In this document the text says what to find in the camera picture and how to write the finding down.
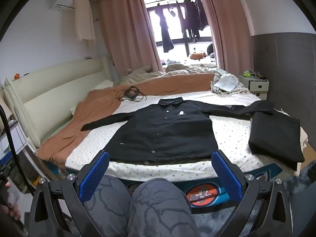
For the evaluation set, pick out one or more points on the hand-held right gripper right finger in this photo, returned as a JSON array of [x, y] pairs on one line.
[[227, 177]]

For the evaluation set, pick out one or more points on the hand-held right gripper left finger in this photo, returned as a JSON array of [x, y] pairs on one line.
[[95, 175]]

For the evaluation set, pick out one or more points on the black button-up jacket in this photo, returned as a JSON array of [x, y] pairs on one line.
[[163, 133]]

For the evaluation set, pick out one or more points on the row of hanging dark clothes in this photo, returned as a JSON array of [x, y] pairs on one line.
[[184, 19]]

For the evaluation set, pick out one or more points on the person's left hand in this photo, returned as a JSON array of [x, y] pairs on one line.
[[12, 205]]

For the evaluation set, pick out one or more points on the bedside storage unit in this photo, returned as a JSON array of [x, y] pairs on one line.
[[12, 138]]

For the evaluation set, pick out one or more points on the white floral bed sheet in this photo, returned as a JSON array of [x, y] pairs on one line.
[[234, 138]]

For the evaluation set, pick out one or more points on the folded black garment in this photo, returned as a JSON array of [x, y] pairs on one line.
[[274, 138]]

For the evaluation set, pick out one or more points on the person's grey patterned pants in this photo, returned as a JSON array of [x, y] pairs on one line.
[[153, 207]]

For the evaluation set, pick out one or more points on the orange blanket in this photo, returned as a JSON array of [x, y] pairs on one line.
[[98, 103]]

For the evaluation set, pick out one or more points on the fringed white throw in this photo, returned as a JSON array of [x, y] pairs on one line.
[[240, 90]]

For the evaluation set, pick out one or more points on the blue grey cloth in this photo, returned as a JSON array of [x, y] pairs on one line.
[[226, 82]]

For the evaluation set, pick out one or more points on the white nightstand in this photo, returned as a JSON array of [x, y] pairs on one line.
[[256, 86]]

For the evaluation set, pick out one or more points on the cream padded headboard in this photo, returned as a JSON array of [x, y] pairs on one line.
[[49, 86]]

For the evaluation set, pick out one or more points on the small orange toy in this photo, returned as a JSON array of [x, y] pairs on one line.
[[16, 76]]

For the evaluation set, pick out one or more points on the yellow green object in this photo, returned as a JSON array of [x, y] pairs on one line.
[[246, 73]]

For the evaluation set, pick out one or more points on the crumpled beige duvet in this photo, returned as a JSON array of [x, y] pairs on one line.
[[177, 69]]

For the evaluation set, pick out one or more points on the orange cushion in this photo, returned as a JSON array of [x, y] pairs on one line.
[[197, 56]]

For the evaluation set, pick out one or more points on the pink curtain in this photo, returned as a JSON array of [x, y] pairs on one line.
[[123, 29], [222, 17]]

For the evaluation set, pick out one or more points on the white hanging garment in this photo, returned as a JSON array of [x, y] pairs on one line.
[[85, 19]]

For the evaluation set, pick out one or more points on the white air conditioner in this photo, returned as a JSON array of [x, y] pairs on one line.
[[61, 0]]

